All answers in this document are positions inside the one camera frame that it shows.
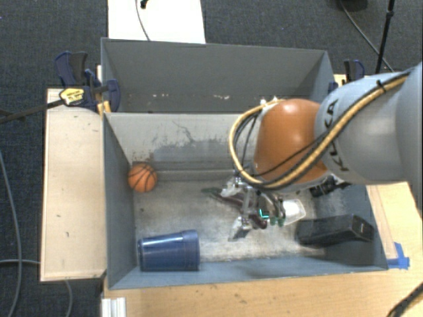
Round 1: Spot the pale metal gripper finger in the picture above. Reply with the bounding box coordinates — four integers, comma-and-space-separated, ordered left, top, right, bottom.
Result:
219, 176, 243, 198
227, 215, 253, 242

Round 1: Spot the grey metal bin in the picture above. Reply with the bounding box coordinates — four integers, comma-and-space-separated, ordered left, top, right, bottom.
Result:
100, 37, 390, 291

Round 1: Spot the blue cup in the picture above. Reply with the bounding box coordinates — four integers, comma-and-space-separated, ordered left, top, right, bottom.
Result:
136, 229, 201, 273

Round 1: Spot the orange basketball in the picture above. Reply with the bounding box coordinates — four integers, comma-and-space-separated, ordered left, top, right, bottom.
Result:
128, 162, 159, 194

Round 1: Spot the black box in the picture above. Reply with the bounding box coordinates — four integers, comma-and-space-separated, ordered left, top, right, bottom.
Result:
295, 213, 376, 247

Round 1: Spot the pale wood board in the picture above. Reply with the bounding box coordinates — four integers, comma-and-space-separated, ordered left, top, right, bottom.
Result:
40, 88, 108, 282

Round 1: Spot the black cylinder on white bracket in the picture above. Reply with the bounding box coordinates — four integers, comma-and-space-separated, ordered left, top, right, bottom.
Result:
282, 176, 352, 226

